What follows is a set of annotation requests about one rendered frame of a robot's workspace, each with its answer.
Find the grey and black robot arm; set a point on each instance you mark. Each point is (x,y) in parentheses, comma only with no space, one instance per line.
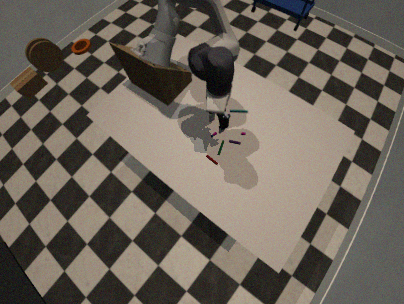
(213,65)

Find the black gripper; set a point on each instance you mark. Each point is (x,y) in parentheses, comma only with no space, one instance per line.
(223,120)

